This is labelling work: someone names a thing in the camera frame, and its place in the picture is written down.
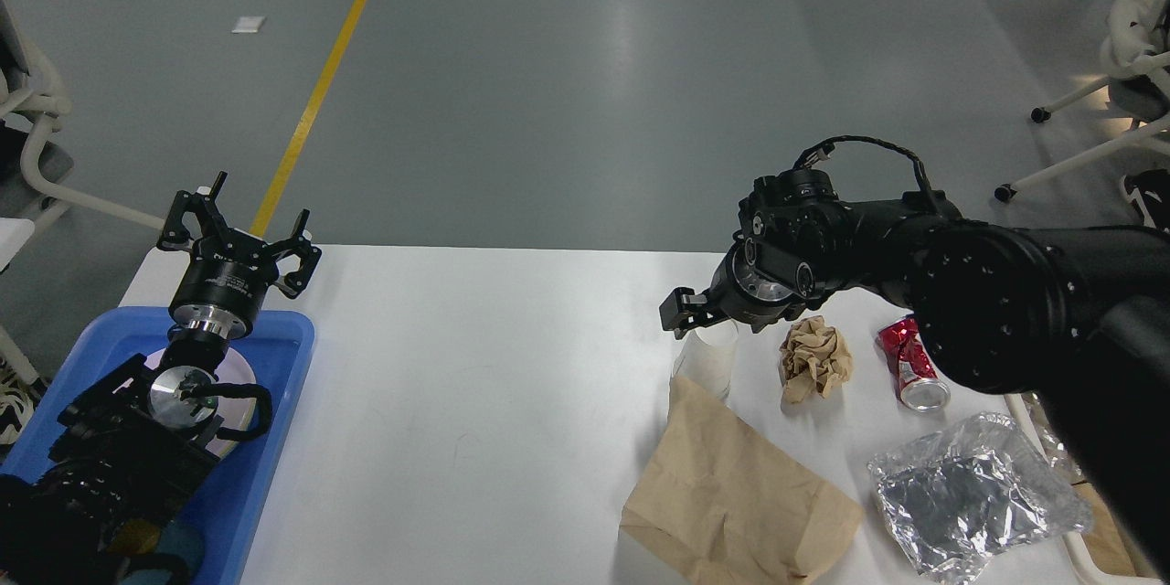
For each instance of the white paper scrap on floor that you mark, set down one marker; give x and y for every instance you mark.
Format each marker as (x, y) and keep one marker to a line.
(247, 25)

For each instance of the aluminium foil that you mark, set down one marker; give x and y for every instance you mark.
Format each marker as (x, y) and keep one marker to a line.
(955, 499)

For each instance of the white office chair left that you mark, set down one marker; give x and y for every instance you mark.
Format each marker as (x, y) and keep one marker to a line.
(34, 89)

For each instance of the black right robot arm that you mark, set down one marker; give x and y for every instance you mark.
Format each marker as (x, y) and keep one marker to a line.
(1077, 316)

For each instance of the brown paper bag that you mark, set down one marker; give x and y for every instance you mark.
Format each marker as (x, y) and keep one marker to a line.
(720, 504)

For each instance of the white office chair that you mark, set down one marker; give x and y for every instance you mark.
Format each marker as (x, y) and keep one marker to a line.
(1133, 60)
(34, 89)

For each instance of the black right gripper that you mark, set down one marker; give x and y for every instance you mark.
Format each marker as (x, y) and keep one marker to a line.
(736, 293)

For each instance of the foil scrap in bin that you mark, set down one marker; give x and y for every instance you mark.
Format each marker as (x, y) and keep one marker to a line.
(1053, 447)

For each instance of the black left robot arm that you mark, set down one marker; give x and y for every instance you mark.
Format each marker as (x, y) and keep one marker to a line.
(151, 455)

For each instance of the crumpled brown paper ball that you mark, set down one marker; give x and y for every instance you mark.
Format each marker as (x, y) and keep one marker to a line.
(814, 359)

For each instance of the shoe on floor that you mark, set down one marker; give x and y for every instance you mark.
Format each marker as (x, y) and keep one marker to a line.
(1148, 194)

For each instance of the white paper cup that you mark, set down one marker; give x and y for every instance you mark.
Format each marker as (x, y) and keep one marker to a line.
(708, 357)

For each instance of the dark teal mug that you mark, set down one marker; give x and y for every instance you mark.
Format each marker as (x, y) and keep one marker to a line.
(160, 555)

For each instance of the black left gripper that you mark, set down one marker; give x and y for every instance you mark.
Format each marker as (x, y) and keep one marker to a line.
(222, 291)

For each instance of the blue plastic tray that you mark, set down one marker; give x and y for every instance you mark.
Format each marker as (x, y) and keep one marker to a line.
(227, 508)

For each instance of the white plastic bin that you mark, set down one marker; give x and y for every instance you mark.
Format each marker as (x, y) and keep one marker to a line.
(1080, 559)

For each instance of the white office chair right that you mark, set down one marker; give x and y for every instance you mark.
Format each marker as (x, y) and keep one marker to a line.
(1133, 60)

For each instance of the crushed red soda can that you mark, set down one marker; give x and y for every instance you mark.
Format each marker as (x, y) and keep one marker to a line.
(918, 384)

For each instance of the brown paper in bin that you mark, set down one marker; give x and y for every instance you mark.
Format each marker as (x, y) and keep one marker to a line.
(1104, 541)

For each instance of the white table corner left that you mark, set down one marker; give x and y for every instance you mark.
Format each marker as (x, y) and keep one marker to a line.
(15, 234)

